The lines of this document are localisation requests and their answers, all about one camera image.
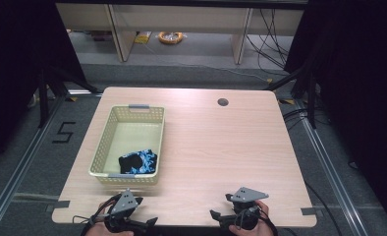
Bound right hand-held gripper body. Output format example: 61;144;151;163
225;186;270;231

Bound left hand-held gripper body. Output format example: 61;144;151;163
103;188;144;234

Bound black dotted fingerless glove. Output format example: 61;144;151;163
118;152;143;175

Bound blue camouflage fingerless glove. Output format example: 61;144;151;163
126;148;158;175

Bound pale yellow plastic basket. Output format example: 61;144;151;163
88;103;166;186

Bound person's right hand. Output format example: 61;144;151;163
228;200;276;236

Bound person's left hand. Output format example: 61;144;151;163
83;200;135;236

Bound black metal stand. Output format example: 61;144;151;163
263;64;318;130
36;64;101;130

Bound black curtain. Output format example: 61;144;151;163
283;0;387;230
0;0;88;169

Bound yellow packet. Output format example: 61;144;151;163
134;30;153;45

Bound light wooden bench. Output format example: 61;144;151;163
55;2;306;65

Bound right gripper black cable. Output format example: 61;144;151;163
234;206;281;236

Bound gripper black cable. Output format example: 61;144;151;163
234;206;281;236
71;193;122;236

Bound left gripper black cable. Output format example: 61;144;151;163
71;193;122;236

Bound long black floor cable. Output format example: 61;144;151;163
304;180;344;236

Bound aluminium floor rail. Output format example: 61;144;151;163
294;97;370;236
0;93;69;231

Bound black floor cables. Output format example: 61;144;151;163
281;107;331;133

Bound thin white floor cable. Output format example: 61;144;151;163
141;41;272;84

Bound bundle of black cables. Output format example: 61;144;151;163
246;8;292;71

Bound orange cable coil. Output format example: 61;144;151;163
157;30;185;46

